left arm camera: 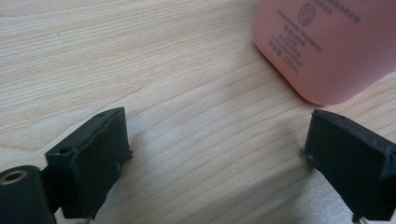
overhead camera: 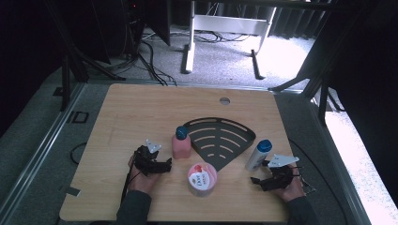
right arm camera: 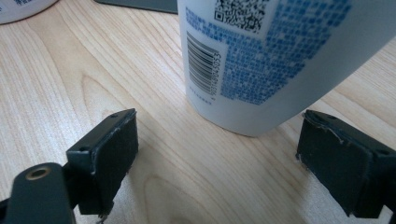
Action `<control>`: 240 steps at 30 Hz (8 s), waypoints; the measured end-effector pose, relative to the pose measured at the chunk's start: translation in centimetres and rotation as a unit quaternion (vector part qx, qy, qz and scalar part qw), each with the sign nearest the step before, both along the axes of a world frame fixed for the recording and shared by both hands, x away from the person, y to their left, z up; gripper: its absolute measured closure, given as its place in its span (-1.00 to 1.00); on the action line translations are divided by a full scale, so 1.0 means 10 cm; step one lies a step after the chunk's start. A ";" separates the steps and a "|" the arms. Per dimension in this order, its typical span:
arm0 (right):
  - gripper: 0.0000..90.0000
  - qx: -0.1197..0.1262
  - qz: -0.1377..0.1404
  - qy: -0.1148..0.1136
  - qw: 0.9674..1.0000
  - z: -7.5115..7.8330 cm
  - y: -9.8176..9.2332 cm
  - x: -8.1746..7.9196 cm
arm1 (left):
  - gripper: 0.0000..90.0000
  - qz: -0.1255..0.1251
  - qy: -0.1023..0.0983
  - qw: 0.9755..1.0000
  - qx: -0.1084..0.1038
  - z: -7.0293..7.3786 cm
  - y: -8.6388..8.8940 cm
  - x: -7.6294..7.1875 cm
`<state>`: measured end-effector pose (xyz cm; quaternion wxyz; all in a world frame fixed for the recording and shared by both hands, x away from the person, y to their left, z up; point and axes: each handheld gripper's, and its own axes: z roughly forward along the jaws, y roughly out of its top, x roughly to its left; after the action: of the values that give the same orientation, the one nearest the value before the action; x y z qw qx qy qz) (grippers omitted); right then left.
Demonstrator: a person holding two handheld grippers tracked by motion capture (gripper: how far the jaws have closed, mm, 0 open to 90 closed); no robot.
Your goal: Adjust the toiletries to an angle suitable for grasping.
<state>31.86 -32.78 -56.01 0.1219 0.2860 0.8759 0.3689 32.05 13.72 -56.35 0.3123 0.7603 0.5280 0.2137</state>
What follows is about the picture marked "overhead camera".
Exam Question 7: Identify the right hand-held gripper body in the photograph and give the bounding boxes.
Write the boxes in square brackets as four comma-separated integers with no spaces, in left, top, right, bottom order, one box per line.
[260,153,302,192]

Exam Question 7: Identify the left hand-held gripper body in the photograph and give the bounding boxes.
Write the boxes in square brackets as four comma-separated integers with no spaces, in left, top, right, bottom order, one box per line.
[132,139,162,177]

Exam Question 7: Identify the white bottle with blue cap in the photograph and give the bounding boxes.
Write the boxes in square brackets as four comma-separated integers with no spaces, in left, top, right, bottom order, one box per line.
[244,139,273,173]

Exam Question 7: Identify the pink bottle with blue cap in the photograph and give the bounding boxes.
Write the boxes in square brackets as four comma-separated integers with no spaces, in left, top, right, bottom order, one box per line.
[171,125,192,160]

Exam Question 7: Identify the pink round tub white label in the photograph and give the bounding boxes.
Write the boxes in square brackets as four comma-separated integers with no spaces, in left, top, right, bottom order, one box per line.
[187,162,218,198]

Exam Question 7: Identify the black fan-shaped slotted tray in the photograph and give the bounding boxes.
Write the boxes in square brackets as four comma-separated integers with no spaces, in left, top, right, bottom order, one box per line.
[183,116,257,173]

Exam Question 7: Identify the person's right hand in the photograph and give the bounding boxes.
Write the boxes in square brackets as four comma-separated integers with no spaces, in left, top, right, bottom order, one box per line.
[274,165,307,203]

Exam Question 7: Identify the person's left hand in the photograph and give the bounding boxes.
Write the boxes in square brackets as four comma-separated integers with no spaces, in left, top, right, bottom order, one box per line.
[127,155,162,195]

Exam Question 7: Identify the grey tape piece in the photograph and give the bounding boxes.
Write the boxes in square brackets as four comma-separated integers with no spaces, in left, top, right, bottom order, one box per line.
[63,186,82,198]

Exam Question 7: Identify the black metal stand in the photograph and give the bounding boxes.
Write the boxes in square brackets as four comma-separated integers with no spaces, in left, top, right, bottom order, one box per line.
[268,18,346,126]
[45,0,127,113]

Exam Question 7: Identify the dark pleated curtain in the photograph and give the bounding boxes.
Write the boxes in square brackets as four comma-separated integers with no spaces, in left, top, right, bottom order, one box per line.
[266,6,328,40]

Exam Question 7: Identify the left hand-held gripper cable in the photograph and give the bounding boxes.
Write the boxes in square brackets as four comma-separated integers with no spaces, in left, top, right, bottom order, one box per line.
[121,153,139,204]

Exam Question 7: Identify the grey aluminium rail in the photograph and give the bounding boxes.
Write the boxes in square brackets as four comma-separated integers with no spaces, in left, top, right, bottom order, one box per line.
[304,93,375,225]
[0,82,86,217]

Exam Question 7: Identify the black cable loop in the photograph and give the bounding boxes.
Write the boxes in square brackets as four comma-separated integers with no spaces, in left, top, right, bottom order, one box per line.
[69,142,88,166]

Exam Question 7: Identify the black rectangular bracket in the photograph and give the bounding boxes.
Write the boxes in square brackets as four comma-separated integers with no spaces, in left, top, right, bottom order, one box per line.
[72,111,90,124]

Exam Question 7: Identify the bundle of black floor cables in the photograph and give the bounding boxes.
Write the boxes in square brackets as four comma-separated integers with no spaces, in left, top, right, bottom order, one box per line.
[118,31,178,87]

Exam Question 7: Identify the white desk frame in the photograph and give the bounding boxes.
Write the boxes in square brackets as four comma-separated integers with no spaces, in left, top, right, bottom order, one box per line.
[180,0,278,75]

